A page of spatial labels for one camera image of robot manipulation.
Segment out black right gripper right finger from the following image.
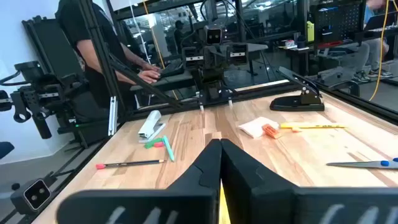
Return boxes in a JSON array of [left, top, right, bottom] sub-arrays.
[[221, 138, 295, 224]]

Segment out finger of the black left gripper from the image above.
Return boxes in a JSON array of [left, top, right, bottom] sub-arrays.
[[216, 67, 233, 100], [200, 67, 218, 100]]

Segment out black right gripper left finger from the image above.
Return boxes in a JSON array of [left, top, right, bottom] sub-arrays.
[[161, 138, 223, 224]]

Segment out teal pen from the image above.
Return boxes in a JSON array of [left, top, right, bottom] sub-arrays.
[[162, 135, 175, 162]]

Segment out pink sticky note pad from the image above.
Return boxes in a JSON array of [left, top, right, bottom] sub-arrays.
[[238, 116, 280, 139]]

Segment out green eraser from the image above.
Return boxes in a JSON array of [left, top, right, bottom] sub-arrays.
[[144, 138, 164, 149]]

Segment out black pencil pink eraser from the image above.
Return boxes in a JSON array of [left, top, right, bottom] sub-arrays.
[[95, 159, 167, 170]]

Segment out blue handled scissors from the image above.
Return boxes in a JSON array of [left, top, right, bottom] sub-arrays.
[[326, 157, 398, 170]]

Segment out person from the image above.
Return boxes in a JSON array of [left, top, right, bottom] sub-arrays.
[[55, 0, 162, 125], [340, 0, 395, 83], [173, 19, 185, 48]]

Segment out black keyboard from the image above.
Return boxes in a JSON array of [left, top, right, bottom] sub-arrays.
[[157, 60, 185, 78]]

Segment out grey desk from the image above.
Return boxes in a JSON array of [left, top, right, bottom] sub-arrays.
[[129, 70, 195, 93]]

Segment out grey white eraser block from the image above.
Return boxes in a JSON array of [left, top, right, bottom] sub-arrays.
[[137, 110, 167, 144]]

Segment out black hole punch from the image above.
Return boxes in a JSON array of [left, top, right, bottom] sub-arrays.
[[269, 66, 326, 112]]

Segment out yellow green bottle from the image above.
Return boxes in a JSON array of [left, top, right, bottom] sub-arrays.
[[306, 21, 315, 43]]

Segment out silver aluminium bar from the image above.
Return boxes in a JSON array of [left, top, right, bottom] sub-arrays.
[[108, 95, 119, 137]]

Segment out black pegboard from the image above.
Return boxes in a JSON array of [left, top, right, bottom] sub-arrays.
[[313, 1, 365, 45]]

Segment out black flat panel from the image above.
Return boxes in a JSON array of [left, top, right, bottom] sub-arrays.
[[21, 16, 85, 82]]

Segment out black robot gripper unit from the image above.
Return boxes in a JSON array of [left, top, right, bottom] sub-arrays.
[[0, 60, 80, 140]]

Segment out dark blue chair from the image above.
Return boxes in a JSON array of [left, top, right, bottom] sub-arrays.
[[0, 141, 16, 160]]

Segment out black bracket white tip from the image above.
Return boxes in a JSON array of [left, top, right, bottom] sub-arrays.
[[195, 90, 206, 113], [224, 88, 234, 110]]

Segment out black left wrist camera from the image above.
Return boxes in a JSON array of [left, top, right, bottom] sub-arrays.
[[203, 25, 223, 46]]

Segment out yellow cable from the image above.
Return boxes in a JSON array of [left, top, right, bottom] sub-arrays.
[[369, 0, 390, 102], [142, 0, 166, 70]]

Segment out black aluminium table frame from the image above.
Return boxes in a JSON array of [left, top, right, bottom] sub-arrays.
[[77, 0, 398, 138]]

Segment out black table-level camera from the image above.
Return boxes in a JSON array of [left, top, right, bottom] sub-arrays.
[[11, 179, 52, 215]]

